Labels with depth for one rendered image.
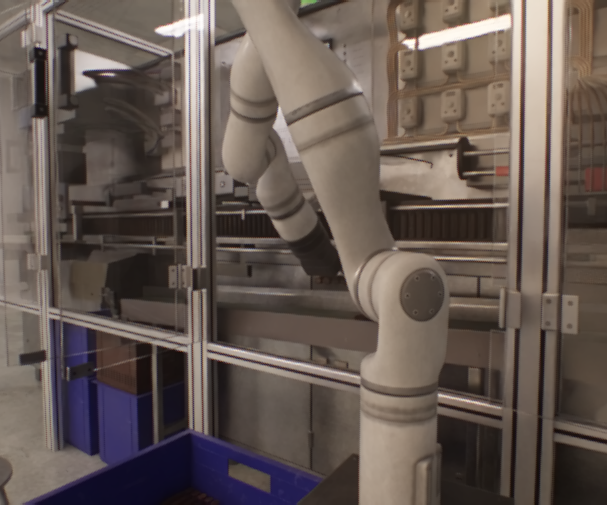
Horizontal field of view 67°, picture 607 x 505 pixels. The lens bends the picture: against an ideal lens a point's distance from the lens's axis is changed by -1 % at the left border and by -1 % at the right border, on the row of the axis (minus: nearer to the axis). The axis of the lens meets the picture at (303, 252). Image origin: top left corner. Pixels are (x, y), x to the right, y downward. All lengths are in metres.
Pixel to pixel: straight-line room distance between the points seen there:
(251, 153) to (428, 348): 0.37
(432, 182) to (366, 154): 0.94
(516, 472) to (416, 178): 0.86
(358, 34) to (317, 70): 1.26
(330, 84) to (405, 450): 0.41
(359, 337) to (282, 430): 0.66
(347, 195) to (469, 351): 0.54
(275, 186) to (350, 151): 0.29
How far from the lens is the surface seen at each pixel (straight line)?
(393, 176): 1.49
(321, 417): 1.53
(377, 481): 0.60
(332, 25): 1.82
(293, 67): 0.50
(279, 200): 0.76
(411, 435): 0.57
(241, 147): 0.70
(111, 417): 1.95
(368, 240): 0.57
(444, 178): 1.43
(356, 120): 0.50
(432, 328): 0.54
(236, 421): 1.79
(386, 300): 0.51
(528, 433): 0.92
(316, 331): 1.14
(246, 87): 0.64
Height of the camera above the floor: 0.91
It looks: 3 degrees down
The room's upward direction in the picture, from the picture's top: straight up
